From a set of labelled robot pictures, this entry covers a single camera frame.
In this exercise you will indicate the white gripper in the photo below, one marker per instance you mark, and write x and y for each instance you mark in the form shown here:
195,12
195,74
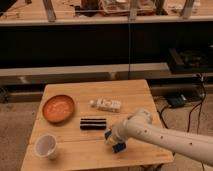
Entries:
118,136

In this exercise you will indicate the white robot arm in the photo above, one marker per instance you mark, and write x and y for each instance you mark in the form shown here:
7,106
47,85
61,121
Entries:
139,126

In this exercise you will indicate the wooden table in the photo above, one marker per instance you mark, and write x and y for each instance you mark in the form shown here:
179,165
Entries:
82,150

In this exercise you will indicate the white plastic cup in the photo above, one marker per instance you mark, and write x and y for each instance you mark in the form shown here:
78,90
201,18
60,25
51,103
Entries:
46,147

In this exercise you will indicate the black power adapter box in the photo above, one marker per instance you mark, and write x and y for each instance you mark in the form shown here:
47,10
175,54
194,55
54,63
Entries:
175,100

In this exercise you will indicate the long wooden bench shelf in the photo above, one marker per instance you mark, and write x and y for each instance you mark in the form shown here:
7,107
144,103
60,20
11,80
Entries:
46,75

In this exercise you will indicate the black equipment on shelf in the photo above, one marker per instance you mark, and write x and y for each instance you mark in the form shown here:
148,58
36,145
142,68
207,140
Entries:
190,61

